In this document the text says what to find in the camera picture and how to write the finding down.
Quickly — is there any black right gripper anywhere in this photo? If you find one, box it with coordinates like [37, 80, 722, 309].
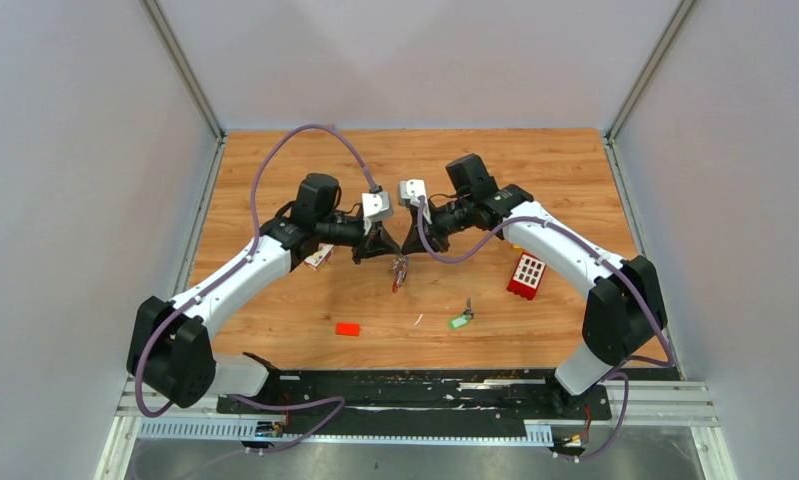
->
[402, 196, 473, 255]

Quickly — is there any metal key organizer red handle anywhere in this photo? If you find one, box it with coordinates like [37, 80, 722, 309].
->
[391, 255, 409, 293]

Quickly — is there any key with green tag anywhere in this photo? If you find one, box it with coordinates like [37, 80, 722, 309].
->
[448, 298, 475, 330]

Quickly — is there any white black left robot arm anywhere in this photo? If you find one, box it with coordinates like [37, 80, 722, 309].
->
[126, 173, 399, 413]

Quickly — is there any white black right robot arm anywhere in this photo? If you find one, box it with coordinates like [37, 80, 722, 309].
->
[398, 154, 675, 418]

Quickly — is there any small pink white box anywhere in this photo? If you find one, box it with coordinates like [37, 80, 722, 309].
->
[304, 243, 335, 271]

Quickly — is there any small orange red block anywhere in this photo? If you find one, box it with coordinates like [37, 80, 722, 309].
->
[335, 322, 361, 337]

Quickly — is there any red tray with white slots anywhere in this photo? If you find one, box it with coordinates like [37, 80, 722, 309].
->
[506, 252, 547, 301]

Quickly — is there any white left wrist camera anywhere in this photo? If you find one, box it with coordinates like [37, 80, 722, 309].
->
[361, 190, 394, 222]

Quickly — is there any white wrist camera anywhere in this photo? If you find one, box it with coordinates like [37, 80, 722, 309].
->
[361, 190, 394, 222]
[398, 179, 428, 208]

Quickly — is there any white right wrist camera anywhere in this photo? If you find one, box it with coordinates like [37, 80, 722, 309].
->
[398, 179, 428, 208]

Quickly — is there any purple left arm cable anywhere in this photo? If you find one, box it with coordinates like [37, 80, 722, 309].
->
[134, 123, 382, 458]

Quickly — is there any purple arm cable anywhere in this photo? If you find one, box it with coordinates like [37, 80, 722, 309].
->
[134, 123, 382, 458]
[414, 195, 677, 463]

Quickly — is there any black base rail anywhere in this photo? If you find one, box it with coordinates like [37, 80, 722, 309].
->
[216, 361, 612, 437]

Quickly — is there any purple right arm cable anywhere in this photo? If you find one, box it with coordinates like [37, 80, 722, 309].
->
[414, 195, 677, 463]

